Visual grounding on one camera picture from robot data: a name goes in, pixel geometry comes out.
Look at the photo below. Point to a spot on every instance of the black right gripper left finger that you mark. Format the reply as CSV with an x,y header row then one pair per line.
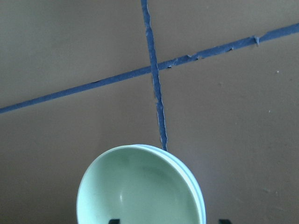
x,y
114,221

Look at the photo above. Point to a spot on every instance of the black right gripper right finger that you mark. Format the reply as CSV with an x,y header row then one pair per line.
x,y
224,221

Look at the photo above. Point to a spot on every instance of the blue bowl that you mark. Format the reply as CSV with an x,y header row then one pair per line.
x,y
188,177

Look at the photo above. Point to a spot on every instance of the green bowl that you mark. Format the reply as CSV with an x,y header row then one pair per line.
x,y
136,186

